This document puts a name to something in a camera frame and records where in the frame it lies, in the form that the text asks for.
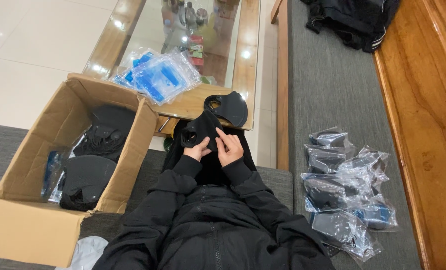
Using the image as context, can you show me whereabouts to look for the pile of bagged black masks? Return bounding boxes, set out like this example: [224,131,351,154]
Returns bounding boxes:
[301,127,399,263]

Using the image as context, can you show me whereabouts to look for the person's right hand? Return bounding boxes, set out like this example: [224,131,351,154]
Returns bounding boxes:
[215,127,244,168]

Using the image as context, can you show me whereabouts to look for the heap of black masks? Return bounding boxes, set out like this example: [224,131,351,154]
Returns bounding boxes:
[59,104,137,212]

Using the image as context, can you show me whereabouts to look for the black clothing heap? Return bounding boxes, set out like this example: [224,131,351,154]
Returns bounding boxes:
[300,0,401,53]

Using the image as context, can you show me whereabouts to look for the pile of empty clear bags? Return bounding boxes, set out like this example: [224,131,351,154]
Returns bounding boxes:
[109,47,202,106]

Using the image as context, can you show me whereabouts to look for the person's left hand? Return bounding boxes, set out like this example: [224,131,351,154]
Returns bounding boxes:
[183,136,212,162]

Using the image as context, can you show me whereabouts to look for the white cloth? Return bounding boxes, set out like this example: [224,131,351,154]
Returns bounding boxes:
[55,236,109,270]

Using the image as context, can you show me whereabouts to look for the clear plastic bags in box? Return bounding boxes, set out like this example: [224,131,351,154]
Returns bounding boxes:
[41,131,92,205]

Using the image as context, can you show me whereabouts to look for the wooden glass-top coffee table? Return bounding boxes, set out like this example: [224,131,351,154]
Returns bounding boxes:
[82,0,262,136]

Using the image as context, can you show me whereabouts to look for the black face mask with valve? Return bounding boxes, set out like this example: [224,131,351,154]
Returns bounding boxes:
[180,109,224,152]

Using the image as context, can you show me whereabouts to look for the bottles under glass table top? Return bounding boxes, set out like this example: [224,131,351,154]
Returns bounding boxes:
[159,0,242,76]

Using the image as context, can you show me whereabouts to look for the grey sofa cushion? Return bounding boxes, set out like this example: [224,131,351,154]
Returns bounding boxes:
[287,0,422,270]

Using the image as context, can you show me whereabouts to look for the wooden sofa frame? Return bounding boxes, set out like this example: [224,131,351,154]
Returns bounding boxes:
[372,0,446,270]

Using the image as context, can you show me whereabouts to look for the person's black jacket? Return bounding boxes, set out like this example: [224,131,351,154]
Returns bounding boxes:
[92,119,336,270]

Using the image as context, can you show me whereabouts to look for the brown cardboard box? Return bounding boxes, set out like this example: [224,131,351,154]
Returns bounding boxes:
[0,73,160,268]

